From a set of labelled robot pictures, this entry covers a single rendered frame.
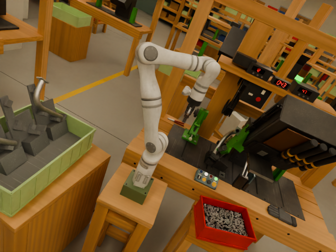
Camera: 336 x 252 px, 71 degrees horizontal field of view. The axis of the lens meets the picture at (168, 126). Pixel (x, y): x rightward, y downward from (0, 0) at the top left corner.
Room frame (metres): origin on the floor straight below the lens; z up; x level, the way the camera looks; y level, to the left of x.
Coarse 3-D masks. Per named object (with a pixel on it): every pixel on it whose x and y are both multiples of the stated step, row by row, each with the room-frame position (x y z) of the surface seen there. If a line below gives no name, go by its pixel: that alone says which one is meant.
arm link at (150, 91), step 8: (136, 48) 0.97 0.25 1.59; (136, 56) 0.96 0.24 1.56; (144, 64) 0.98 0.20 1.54; (152, 64) 1.01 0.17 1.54; (144, 72) 0.97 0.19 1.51; (152, 72) 0.99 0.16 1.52; (144, 80) 0.95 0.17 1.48; (152, 80) 0.97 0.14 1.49; (144, 88) 0.93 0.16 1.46; (152, 88) 0.94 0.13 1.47; (144, 96) 0.92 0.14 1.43; (152, 96) 0.92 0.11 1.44; (160, 96) 0.96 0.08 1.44
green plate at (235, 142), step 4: (248, 124) 1.49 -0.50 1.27; (244, 128) 1.47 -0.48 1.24; (240, 132) 1.46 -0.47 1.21; (244, 132) 1.42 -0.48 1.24; (248, 132) 1.38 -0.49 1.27; (236, 136) 1.46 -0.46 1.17; (240, 136) 1.41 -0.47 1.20; (244, 136) 1.38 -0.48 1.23; (232, 140) 1.45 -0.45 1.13; (236, 140) 1.40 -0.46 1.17; (240, 140) 1.40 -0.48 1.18; (228, 144) 1.44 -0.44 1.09; (232, 144) 1.39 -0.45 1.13; (236, 144) 1.40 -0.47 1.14; (240, 144) 1.40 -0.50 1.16; (236, 148) 1.40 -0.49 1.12; (240, 148) 1.40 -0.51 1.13
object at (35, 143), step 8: (0, 104) 0.84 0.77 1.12; (8, 104) 0.85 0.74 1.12; (8, 112) 0.85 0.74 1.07; (24, 112) 0.94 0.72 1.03; (8, 120) 0.84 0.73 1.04; (24, 120) 0.93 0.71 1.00; (32, 120) 0.98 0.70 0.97; (8, 128) 0.83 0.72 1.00; (16, 136) 0.85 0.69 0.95; (24, 136) 0.90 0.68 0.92; (32, 136) 0.92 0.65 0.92; (40, 136) 0.94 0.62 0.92; (24, 144) 0.87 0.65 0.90; (32, 144) 0.88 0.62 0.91; (40, 144) 0.93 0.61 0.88; (48, 144) 0.98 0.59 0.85; (32, 152) 0.86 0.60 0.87
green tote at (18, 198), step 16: (16, 112) 1.01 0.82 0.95; (64, 112) 1.18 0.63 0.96; (80, 128) 1.16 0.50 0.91; (80, 144) 1.02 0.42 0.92; (64, 160) 0.89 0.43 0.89; (32, 176) 0.67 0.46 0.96; (48, 176) 0.77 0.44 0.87; (0, 192) 0.56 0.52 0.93; (16, 192) 0.58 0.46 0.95; (32, 192) 0.67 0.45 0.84; (0, 208) 0.56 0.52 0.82; (16, 208) 0.59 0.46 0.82
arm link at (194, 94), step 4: (184, 88) 1.12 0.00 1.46; (188, 88) 1.14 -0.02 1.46; (192, 88) 1.11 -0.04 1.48; (184, 92) 1.08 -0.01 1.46; (188, 92) 1.10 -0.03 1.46; (192, 92) 1.10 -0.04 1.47; (196, 92) 1.09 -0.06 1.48; (200, 92) 1.09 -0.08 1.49; (204, 92) 1.10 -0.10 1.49; (192, 96) 1.09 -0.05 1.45; (196, 96) 1.09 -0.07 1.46; (200, 96) 1.09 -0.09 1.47; (196, 100) 1.09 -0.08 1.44; (200, 100) 1.10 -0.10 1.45
